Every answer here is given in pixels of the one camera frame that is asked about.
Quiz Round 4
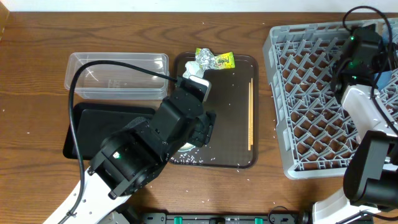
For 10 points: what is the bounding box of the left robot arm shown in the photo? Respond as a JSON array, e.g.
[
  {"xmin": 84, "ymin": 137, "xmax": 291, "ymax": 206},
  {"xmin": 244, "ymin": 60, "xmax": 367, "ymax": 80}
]
[{"xmin": 46, "ymin": 75, "xmax": 216, "ymax": 223}]

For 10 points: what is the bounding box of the blue plate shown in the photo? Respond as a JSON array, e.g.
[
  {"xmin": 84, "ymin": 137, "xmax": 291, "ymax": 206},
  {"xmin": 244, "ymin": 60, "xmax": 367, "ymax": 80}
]
[{"xmin": 377, "ymin": 24, "xmax": 397, "ymax": 90}]

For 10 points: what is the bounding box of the white tissue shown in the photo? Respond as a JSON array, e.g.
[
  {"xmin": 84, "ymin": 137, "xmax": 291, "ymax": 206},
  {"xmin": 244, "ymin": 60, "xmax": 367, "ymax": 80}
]
[{"xmin": 182, "ymin": 61, "xmax": 205, "ymax": 78}]

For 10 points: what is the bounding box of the clear plastic bin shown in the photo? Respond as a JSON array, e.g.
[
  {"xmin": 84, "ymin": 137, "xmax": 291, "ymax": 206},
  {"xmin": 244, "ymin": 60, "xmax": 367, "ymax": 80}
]
[{"xmin": 64, "ymin": 52, "xmax": 169, "ymax": 100}]

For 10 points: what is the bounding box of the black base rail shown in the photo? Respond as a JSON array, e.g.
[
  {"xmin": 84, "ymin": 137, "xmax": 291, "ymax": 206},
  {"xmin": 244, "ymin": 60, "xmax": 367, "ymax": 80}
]
[{"xmin": 122, "ymin": 206, "xmax": 313, "ymax": 224}]

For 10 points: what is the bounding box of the black plastic tray bin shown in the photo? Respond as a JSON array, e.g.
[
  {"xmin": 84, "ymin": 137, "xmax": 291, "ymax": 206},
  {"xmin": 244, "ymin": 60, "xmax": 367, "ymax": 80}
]
[{"xmin": 73, "ymin": 103, "xmax": 155, "ymax": 160}]

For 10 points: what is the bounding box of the wooden chopstick left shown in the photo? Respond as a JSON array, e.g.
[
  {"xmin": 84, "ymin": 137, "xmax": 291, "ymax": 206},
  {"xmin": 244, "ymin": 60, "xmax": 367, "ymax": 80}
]
[{"xmin": 248, "ymin": 82, "xmax": 252, "ymax": 151}]

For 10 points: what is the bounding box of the wooden chopstick right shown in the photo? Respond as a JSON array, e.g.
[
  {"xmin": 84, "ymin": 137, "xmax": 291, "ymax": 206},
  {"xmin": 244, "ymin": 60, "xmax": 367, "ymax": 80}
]
[{"xmin": 250, "ymin": 78, "xmax": 254, "ymax": 145}]

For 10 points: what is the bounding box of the light blue rice bowl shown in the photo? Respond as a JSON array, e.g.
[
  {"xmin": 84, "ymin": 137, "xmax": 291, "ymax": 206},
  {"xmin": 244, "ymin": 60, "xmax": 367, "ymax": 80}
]
[{"xmin": 178, "ymin": 142, "xmax": 195, "ymax": 152}]

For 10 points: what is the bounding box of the wooden chopstick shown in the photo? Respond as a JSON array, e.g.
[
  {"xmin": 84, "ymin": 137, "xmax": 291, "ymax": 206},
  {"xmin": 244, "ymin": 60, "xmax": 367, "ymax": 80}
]
[
  {"xmin": 248, "ymin": 82, "xmax": 252, "ymax": 151},
  {"xmin": 250, "ymin": 78, "xmax": 254, "ymax": 145}
]

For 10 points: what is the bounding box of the grey dishwasher rack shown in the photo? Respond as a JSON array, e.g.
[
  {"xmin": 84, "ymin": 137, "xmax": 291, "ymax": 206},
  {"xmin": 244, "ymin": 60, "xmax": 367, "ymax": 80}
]
[{"xmin": 262, "ymin": 17, "xmax": 398, "ymax": 181}]

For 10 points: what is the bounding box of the foil and yellow snack wrapper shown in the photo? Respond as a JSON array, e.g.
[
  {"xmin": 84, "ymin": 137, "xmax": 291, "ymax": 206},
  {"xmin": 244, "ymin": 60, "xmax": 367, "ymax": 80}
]
[{"xmin": 195, "ymin": 48, "xmax": 235, "ymax": 70}]

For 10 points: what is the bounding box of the brown serving tray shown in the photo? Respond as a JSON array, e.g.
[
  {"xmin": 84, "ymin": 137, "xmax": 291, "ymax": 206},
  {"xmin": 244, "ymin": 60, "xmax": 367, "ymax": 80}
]
[{"xmin": 170, "ymin": 54, "xmax": 259, "ymax": 169}]

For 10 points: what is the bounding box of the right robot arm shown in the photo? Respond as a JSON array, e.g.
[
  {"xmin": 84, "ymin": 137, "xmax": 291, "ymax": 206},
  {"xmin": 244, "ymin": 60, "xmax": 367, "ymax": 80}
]
[{"xmin": 302, "ymin": 22, "xmax": 397, "ymax": 223}]

